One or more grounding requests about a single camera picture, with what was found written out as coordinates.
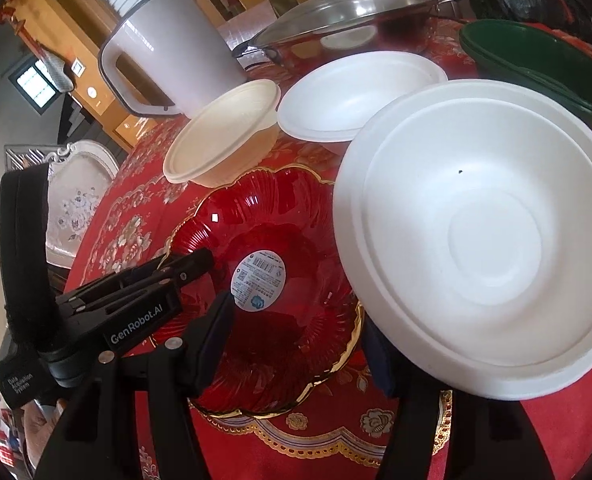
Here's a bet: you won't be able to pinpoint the green bowl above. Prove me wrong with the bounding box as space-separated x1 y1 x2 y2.
458 19 592 111
463 47 592 134

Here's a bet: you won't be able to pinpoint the large white bowl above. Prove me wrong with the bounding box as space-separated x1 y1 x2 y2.
332 79 592 402

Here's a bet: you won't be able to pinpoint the red glass plate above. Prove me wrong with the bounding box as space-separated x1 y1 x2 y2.
158 165 365 418

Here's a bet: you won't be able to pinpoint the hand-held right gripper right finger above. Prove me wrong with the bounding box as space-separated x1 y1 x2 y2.
363 316 556 480

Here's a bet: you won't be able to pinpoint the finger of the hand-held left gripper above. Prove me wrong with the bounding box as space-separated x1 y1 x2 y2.
58 276 181 318
76 247 215 297

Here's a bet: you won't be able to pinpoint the steel pot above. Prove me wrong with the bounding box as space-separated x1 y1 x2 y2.
233 0 464 82

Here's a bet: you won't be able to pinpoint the red hanging ornament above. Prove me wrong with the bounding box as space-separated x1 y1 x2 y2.
0 1 46 57

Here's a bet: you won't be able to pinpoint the cream bowl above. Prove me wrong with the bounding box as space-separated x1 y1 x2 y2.
163 79 283 187

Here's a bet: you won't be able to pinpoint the dark lumpy object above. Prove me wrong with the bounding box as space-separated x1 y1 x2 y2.
463 0 592 52

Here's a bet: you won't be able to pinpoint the white ornate chair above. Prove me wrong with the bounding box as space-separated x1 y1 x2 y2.
5 139 122 272

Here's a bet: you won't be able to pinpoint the white electric kettle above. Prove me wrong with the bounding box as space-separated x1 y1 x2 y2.
98 0 249 119

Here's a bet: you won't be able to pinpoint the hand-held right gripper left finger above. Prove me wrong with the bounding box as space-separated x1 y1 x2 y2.
33 292 237 480

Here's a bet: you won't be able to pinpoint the red floral tablecloth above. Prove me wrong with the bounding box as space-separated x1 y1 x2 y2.
61 15 592 480

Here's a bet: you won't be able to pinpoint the small window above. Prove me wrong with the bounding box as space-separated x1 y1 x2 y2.
8 57 73 112

